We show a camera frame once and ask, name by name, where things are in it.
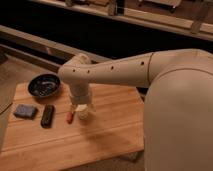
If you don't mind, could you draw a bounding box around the blue sponge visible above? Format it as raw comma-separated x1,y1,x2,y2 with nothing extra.
13,104,37,119

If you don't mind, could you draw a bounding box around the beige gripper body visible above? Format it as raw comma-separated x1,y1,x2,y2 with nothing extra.
69,83,92,108

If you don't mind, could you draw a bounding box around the red marker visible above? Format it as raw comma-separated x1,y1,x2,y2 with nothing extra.
66,105,73,124

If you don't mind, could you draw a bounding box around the dark ceramic bowl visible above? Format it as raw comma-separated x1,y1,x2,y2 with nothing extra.
28,74,61,98

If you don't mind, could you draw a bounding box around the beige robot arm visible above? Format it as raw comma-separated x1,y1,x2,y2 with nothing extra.
58,49,213,171

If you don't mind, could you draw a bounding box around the white paper cup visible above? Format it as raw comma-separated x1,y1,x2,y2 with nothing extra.
75,104,88,120

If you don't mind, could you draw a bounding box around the black remote control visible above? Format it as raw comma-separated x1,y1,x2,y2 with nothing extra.
41,105,54,128

